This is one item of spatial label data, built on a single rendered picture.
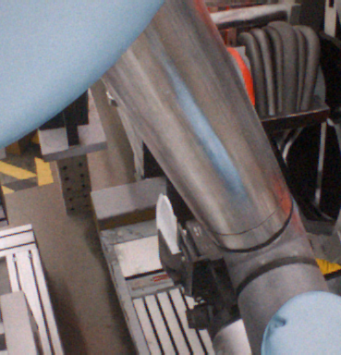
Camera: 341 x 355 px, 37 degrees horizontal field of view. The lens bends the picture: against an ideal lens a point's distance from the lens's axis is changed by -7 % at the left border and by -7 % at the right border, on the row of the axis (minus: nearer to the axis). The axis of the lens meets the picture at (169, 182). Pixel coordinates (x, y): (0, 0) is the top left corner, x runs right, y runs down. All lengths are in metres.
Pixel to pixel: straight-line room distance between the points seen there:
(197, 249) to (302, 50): 0.24
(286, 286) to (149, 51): 0.21
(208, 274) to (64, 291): 1.09
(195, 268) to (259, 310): 0.14
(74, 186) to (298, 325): 1.38
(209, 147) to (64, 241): 1.41
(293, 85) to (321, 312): 0.27
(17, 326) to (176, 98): 0.42
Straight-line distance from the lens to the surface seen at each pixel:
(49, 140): 1.36
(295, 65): 0.56
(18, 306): 0.66
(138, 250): 1.56
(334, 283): 1.36
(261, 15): 0.70
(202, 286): 0.55
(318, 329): 0.36
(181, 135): 0.31
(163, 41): 0.27
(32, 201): 1.85
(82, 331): 1.51
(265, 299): 0.40
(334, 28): 0.84
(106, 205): 1.61
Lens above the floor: 1.31
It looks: 45 degrees down
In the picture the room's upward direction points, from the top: straight up
